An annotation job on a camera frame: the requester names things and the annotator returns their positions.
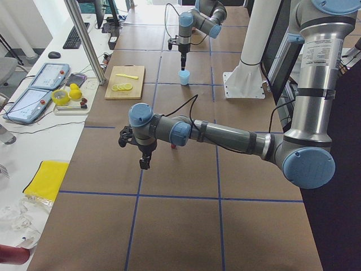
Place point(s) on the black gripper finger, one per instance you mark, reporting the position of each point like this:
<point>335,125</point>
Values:
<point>183,61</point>
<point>144,163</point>

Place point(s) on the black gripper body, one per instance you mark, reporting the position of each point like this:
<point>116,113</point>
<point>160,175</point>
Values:
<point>145,149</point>
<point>183,50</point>

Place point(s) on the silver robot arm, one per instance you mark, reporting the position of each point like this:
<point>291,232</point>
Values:
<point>303,152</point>
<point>206,16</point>

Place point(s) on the light blue paper cup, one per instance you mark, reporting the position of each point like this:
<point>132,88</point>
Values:
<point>184,77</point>

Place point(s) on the wooden cutting board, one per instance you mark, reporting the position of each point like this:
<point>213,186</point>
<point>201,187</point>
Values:
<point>135,93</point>

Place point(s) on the far lemon slice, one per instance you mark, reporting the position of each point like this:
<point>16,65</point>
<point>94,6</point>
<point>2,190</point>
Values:
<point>127,86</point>

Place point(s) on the yellow plastic knife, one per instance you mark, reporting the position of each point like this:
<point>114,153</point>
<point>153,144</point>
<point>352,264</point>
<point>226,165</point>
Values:
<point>127,76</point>

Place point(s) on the middle lemon slice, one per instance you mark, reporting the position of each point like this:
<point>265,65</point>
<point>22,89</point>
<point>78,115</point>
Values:
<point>122,87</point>

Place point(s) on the white tray with tools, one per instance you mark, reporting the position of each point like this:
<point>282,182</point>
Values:
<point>74,108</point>

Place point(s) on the whole lemon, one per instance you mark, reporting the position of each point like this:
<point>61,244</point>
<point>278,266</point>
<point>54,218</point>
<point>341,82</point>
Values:
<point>74,86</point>
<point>75,94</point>

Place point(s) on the yellow tape roll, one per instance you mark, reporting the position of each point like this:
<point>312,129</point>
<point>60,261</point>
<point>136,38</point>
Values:
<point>60,97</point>

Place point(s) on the dark purple notebook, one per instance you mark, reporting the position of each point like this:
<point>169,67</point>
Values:
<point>76,78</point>

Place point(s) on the yellow cloth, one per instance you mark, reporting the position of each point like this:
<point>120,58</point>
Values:
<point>47,180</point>

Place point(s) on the black keyboard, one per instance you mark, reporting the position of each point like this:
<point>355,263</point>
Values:
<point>73,40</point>

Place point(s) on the teach pendant near board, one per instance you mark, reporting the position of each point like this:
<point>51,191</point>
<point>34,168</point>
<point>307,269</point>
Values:
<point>50,76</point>

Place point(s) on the black computer mouse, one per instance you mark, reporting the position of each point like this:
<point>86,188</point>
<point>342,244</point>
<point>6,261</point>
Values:
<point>54,55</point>

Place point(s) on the clear plastic bag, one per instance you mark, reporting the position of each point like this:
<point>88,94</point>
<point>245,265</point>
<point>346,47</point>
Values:
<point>23,222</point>

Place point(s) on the red bottle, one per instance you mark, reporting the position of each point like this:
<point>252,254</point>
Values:
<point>14,255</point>

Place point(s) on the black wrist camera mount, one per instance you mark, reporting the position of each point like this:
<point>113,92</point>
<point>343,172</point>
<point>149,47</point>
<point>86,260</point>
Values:
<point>173,42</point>

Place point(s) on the arm black camera mount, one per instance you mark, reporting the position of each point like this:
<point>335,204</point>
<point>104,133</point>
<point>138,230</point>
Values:
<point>126,136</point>

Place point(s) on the white camera post with base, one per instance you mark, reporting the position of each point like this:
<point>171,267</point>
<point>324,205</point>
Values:
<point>245,81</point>

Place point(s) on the aluminium frame post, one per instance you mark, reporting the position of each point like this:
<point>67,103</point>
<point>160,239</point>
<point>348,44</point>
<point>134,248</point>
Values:
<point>79,25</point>

